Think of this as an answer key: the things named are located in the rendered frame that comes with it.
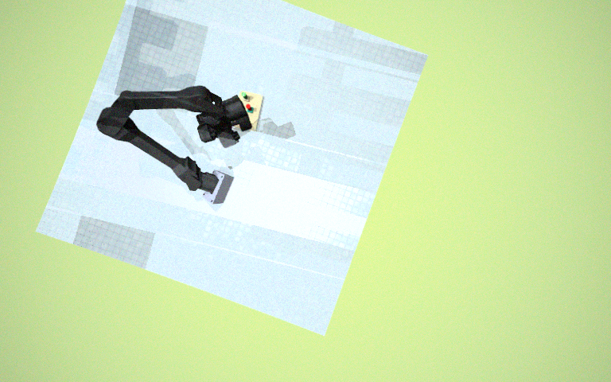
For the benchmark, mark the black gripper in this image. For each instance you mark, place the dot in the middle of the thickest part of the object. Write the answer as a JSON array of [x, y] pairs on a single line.
[[206, 132]]

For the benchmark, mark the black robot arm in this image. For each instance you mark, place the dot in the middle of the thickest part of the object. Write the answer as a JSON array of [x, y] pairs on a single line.
[[115, 122]]

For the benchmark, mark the pale yellow circuit board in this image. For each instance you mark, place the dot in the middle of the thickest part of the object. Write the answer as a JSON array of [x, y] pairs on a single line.
[[252, 102]]

